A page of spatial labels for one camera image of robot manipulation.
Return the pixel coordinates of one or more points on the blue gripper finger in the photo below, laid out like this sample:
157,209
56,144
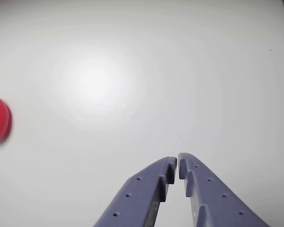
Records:
142,194
213,203

